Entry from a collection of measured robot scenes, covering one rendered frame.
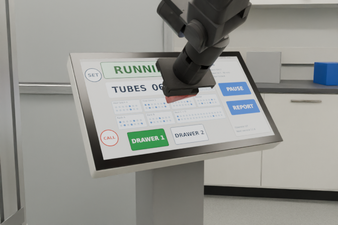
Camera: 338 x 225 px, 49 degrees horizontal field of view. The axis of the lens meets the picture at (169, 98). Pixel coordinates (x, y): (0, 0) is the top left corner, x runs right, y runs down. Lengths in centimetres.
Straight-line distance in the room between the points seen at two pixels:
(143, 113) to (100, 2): 88
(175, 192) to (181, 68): 47
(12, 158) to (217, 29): 34
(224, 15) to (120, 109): 45
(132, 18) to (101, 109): 84
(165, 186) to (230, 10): 61
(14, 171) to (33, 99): 124
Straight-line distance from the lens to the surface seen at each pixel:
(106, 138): 83
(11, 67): 57
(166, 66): 67
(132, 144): 84
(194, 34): 53
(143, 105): 90
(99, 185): 181
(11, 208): 60
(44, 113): 181
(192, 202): 107
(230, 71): 110
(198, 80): 66
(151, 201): 101
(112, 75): 93
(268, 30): 362
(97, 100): 88
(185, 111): 94
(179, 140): 89
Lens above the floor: 122
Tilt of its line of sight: 8 degrees down
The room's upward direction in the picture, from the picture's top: straight up
